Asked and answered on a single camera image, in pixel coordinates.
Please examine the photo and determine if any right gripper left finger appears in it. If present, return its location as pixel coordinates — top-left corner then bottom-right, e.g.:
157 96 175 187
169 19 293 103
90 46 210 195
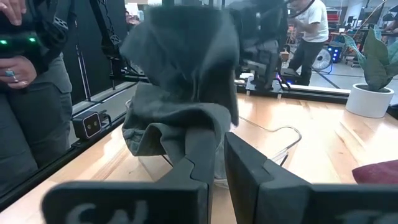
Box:
42 126 217 224

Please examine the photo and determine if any clear plastic bin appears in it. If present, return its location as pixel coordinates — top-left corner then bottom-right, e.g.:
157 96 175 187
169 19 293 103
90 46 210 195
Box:
124 99 303 189

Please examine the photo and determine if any green leafy plant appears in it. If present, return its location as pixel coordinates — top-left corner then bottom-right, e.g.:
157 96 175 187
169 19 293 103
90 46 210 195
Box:
341 24 398 93

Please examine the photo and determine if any maroon baseball cap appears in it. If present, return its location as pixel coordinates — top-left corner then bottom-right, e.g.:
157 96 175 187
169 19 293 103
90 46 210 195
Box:
352 159 398 185

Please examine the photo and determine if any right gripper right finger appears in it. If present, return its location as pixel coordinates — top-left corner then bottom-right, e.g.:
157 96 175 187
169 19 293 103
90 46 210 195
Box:
223 132 398 224

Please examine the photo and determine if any person's hand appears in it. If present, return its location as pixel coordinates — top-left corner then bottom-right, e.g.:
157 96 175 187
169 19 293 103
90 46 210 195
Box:
0 0 27 26
0 55 37 90

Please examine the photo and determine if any dark grey cloth garment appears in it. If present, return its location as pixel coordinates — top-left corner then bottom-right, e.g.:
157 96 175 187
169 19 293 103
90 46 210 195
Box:
119 5 241 127

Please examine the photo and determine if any white floor fan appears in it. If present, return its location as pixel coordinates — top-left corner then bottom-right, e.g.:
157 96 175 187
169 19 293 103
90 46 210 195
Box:
312 48 333 71

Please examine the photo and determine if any black aluminium table frame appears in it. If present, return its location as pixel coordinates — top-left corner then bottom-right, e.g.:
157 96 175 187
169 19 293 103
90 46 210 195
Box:
0 73 398 212

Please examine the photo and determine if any white plant pot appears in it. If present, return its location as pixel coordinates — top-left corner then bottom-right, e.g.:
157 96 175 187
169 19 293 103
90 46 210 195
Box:
345 83 395 119

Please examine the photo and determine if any person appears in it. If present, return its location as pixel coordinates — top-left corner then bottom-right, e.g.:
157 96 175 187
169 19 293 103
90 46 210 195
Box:
0 0 75 194
125 11 141 30
287 0 330 86

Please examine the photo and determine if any black blue-lit device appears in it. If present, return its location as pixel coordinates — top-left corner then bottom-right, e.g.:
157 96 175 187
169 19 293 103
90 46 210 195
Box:
326 42 343 63

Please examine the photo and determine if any black table-level camera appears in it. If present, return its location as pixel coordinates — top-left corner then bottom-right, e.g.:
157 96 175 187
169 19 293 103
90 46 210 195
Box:
71 110 108 140

